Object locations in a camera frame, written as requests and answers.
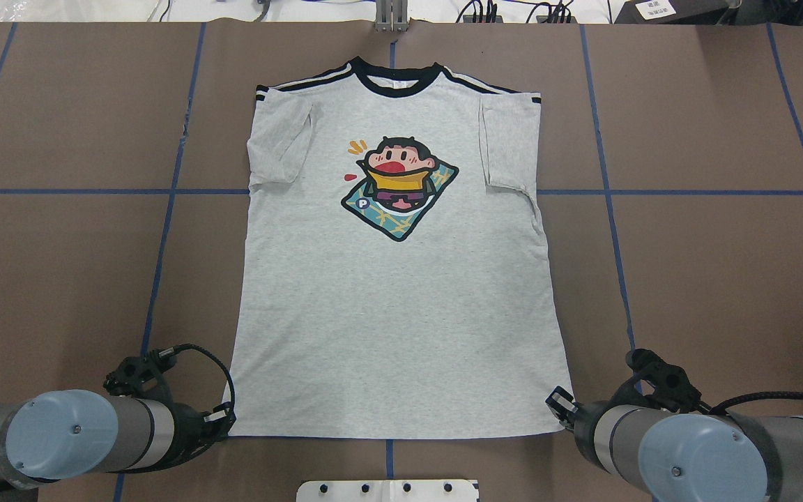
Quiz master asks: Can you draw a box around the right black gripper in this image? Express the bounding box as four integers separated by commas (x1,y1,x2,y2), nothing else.
545,386,608,441

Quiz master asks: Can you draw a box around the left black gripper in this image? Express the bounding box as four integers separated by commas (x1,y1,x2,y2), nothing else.
172,403,236,461

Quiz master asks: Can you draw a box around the grey cartoon print t-shirt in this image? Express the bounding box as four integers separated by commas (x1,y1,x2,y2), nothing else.
230,57,571,441

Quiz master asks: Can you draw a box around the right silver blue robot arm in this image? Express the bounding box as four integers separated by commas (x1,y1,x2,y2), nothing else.
546,387,803,501

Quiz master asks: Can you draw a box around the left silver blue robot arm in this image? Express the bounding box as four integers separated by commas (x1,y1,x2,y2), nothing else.
0,390,236,501

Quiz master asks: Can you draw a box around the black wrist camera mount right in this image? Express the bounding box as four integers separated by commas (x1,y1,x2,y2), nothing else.
611,349,711,414

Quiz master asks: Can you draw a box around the aluminium frame post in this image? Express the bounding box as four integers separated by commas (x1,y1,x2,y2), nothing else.
374,0,410,32

